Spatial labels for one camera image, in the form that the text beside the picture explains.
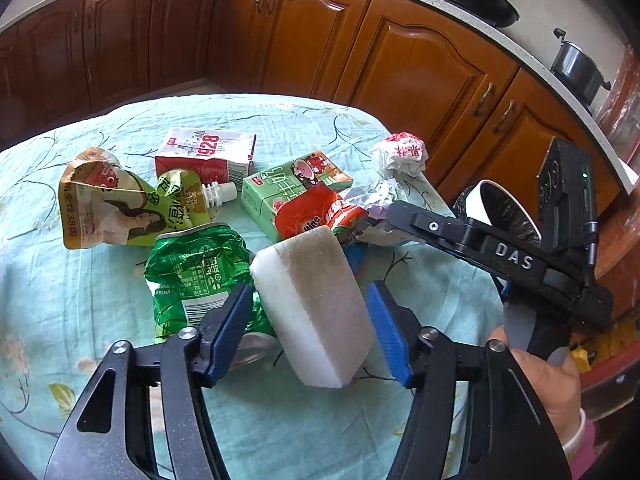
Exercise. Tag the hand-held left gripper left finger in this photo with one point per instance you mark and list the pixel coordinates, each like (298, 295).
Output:
(232, 330)

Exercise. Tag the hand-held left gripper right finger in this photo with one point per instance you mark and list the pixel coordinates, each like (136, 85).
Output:
(390, 332)

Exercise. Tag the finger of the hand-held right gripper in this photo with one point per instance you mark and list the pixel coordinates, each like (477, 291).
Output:
(356, 260)
(430, 225)

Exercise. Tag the white rimmed black trash bin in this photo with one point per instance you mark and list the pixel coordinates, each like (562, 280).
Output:
(510, 215)

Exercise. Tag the white paper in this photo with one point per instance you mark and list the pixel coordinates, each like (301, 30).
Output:
(375, 200)

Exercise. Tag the white sponge block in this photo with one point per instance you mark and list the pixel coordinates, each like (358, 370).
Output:
(310, 300)

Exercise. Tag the red snack wrapper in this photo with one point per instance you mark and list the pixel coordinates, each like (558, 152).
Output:
(310, 212)

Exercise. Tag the crushed green can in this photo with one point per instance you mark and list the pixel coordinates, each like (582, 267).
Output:
(195, 265)

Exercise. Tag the white red plastic bag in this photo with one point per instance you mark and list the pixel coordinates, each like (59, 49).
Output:
(400, 152)

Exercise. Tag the green drink carton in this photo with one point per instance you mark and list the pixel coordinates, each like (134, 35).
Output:
(280, 180)

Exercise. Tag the yellow green spout pouch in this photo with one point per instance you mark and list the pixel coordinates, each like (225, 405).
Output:
(115, 210)

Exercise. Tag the red white milk carton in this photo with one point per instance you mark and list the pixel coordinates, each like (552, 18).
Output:
(200, 150)

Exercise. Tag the person's right forearm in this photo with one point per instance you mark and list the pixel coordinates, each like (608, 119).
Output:
(587, 450)

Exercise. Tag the person's right hand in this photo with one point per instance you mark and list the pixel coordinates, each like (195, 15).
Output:
(555, 390)

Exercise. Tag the light green floral tablecloth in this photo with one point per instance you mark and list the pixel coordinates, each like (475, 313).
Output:
(100, 310)

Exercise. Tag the wooden base cabinets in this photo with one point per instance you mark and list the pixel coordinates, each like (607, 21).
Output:
(420, 70)

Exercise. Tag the steel cooking pot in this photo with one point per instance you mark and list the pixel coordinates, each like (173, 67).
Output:
(575, 65)

